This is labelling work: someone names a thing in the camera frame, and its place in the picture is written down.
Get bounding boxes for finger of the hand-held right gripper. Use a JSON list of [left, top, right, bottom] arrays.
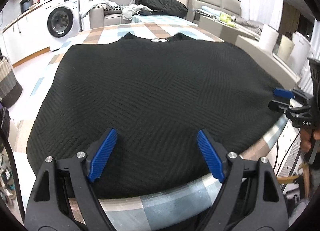
[[269, 101, 310, 116], [274, 89, 310, 102]]

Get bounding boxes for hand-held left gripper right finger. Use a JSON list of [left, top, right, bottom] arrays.
[[197, 129, 289, 231]]

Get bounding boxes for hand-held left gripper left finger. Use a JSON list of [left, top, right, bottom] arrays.
[[24, 128, 118, 231]]

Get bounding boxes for black knitted sweater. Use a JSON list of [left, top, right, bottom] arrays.
[[26, 33, 292, 199]]

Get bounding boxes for light grey clothes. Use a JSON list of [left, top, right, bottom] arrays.
[[121, 3, 148, 20]]

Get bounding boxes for person's right hand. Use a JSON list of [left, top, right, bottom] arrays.
[[301, 130, 320, 153]]

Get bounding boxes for grey upholstered block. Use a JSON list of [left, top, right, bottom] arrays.
[[235, 34, 302, 85], [195, 12, 262, 44]]

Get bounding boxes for beige box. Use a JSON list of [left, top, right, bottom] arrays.
[[277, 34, 295, 66]]

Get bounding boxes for white plastic appliance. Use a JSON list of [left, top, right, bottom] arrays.
[[291, 31, 313, 76]]

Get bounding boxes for white paper roll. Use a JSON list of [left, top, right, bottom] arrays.
[[259, 23, 280, 52]]

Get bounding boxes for brown blue checked tablecloth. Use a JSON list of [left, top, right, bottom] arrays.
[[15, 22, 293, 231]]

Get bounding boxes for grey bed quilt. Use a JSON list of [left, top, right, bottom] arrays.
[[235, 17, 263, 36]]

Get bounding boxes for green toy figure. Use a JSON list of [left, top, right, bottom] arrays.
[[219, 13, 237, 27]]

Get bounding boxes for light blue pillow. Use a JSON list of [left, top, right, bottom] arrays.
[[201, 6, 220, 15]]

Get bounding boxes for grey bed headboard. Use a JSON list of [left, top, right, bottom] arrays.
[[187, 0, 242, 21]]

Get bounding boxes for woven laundry basket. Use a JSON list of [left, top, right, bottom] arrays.
[[0, 56, 23, 109]]

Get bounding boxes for grey sofa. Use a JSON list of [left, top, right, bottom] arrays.
[[89, 3, 140, 29]]

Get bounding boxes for white kitchen counter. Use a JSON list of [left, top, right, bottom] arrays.
[[2, 3, 50, 67]]

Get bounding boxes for blue white checked cloth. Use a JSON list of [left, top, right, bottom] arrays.
[[131, 15, 198, 27]]

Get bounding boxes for black white houndstooth cloth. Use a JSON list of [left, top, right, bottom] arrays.
[[104, 4, 125, 12]]

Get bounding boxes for black puffer jacket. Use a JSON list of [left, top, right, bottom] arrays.
[[135, 0, 188, 19]]

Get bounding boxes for light blue garment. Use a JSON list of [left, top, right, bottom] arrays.
[[80, 0, 118, 19]]

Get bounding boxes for white washing machine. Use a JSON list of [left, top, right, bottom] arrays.
[[45, 0, 82, 52]]

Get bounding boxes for black cooking pot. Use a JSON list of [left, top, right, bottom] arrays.
[[19, 0, 34, 13]]

